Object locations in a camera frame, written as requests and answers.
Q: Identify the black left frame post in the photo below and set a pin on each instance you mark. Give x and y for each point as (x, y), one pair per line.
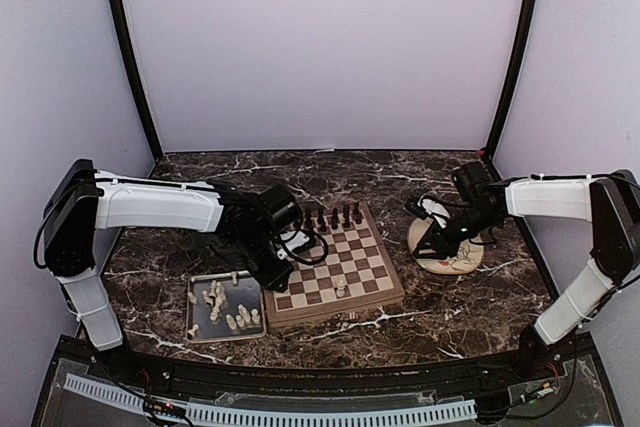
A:
(128, 56)

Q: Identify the metal tray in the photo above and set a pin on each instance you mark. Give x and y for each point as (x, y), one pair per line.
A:
(224, 307)

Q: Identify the wooden chess board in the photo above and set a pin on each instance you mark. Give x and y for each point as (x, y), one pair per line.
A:
(358, 256)

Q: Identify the black frame post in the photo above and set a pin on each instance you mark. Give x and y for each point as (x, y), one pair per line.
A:
(512, 74)
(128, 56)

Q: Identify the black right frame post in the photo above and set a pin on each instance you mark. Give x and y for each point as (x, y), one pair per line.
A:
(512, 74)

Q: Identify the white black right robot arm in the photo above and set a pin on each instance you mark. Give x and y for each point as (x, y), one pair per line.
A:
(601, 212)

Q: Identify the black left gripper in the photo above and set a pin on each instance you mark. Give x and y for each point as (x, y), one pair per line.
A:
(273, 280)

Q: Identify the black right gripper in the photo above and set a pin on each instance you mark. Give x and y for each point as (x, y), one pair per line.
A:
(446, 247)

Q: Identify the white chess pieces in tray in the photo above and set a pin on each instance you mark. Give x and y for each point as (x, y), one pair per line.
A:
(225, 307)

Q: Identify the white perforated cable duct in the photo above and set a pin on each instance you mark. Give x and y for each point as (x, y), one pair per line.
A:
(235, 409)

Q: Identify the black front rail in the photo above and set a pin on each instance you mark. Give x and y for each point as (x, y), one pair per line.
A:
(180, 369)

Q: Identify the dark chess pieces row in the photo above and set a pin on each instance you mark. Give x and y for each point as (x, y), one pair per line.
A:
(347, 216)

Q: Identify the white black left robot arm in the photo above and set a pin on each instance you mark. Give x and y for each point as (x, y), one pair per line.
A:
(261, 226)

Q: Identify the white chess king piece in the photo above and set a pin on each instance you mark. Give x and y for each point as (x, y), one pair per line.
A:
(341, 289)

